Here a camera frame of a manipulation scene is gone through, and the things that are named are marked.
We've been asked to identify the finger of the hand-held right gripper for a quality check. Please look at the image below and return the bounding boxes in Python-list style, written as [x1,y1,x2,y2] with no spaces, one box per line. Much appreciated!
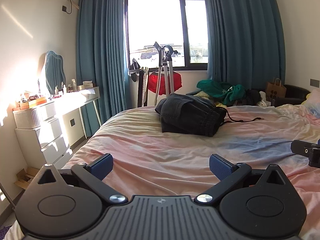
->
[291,139,320,158]
[308,147,320,168]

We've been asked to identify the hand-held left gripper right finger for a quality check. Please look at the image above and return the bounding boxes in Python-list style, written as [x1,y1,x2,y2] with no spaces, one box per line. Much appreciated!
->
[194,154,288,205]

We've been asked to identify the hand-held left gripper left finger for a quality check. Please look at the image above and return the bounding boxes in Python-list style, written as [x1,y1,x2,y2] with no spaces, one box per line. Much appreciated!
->
[36,153,127,205]

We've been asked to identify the black pants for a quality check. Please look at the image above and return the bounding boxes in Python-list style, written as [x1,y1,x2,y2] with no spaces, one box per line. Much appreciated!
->
[155,93,267,137]

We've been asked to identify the pastel pillow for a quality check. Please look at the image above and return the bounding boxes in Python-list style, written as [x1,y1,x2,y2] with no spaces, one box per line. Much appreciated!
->
[301,95,320,126]

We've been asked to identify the black leather sofa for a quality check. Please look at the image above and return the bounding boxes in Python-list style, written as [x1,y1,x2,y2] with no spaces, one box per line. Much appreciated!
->
[186,84,311,108]

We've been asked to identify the white drawer chest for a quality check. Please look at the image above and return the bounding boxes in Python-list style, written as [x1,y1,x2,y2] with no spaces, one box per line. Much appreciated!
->
[14,101,73,168]

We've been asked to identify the bed with pastel duvet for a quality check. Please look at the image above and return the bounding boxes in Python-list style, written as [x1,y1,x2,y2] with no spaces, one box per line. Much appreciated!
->
[61,104,320,240]

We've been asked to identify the white garment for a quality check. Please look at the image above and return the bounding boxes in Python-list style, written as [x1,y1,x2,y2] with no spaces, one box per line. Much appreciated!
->
[255,91,272,108]

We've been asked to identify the brown paper bag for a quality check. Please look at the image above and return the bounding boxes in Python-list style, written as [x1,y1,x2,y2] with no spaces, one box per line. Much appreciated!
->
[265,78,287,100]

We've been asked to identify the dark garment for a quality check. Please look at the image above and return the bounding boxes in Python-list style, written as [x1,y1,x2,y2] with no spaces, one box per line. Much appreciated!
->
[245,89,263,105]

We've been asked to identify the pale knit cloth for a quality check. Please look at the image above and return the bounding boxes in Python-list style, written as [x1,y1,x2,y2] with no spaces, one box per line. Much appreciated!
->
[194,91,225,107]

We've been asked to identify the cardboard pieces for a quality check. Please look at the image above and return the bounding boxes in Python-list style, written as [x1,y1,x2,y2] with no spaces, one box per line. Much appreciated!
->
[13,167,40,191]

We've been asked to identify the green garment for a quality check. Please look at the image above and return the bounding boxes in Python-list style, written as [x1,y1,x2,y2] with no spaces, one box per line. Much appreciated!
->
[196,79,248,106]

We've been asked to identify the tissue box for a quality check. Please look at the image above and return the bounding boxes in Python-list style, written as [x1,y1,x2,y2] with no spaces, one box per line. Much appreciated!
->
[77,81,94,91]

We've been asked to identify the black folded rack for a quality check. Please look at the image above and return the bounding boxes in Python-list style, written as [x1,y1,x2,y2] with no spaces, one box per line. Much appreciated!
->
[137,66,151,108]

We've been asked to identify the wooden tray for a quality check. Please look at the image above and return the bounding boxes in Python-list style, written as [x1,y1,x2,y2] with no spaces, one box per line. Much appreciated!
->
[14,97,48,110]

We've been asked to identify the metal pole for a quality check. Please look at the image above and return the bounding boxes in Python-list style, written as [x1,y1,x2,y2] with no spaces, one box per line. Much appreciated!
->
[0,180,16,209]

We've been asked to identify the red garment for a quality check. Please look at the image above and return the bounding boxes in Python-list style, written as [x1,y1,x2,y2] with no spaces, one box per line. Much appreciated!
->
[147,70,183,96]

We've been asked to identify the black hanging garment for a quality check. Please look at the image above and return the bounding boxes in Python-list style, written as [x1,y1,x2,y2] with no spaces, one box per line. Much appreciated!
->
[128,58,142,82]

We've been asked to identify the wavy blue-framed mirror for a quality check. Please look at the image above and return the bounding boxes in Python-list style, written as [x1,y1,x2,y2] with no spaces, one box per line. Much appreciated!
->
[44,50,67,95]

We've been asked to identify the teal curtain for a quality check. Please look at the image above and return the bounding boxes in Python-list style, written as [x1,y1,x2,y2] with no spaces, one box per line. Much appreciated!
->
[76,0,131,138]
[202,0,286,86]

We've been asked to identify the black-framed window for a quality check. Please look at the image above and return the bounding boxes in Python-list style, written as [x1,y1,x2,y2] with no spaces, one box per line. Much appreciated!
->
[124,0,209,72]

